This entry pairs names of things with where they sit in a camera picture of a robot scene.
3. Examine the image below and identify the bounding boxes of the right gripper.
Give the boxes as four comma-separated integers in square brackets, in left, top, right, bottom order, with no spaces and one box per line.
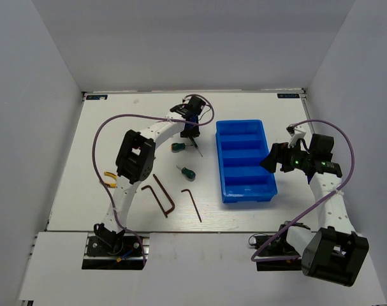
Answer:
[259,139,312,173]

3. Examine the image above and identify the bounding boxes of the green stubby screwdriver orange cap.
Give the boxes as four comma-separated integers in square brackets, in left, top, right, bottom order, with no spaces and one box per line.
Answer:
[171,143,192,153]

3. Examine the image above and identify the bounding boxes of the small brown hex key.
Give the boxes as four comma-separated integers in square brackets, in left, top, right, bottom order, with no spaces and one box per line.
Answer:
[180,189,202,223]

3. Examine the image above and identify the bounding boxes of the medium brown hex key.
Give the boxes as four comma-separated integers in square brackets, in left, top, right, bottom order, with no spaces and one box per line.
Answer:
[141,185,168,218]

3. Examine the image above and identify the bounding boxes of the large brown hex key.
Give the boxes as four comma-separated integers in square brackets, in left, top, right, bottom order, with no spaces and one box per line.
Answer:
[153,174,175,217]

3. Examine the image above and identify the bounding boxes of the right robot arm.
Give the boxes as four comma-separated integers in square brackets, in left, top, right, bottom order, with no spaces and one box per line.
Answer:
[252,130,369,287]

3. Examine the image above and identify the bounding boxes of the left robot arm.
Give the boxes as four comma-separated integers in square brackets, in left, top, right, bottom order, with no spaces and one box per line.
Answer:
[94,94,208,254]

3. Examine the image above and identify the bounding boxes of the blue divided plastic bin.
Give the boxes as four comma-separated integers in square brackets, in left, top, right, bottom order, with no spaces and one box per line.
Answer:
[215,119,277,203]

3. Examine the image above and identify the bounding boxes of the right blue corner label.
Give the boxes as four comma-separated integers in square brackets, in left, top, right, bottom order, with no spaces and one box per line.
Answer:
[277,93,300,99]

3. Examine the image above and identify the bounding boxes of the blue corner label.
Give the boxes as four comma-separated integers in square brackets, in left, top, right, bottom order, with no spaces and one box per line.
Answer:
[277,93,300,99]
[85,94,108,101]

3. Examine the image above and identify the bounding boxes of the left blue corner label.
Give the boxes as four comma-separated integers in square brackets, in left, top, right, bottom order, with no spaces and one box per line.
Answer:
[85,94,108,101]

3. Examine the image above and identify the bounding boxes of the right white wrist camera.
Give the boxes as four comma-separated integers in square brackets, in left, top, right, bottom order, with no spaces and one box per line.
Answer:
[286,125,306,148]

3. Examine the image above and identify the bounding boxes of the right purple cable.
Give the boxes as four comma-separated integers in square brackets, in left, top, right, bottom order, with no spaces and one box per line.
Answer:
[251,119,355,263]

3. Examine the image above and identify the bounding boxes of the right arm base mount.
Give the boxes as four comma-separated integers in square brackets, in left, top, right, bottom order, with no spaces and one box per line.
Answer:
[248,233,302,272]

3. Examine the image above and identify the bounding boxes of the yellow handled needle-nose pliers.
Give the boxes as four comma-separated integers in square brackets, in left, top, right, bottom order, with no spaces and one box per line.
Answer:
[102,171,117,189]

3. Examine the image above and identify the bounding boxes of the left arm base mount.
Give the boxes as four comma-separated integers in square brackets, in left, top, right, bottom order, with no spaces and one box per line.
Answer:
[82,223,147,271]

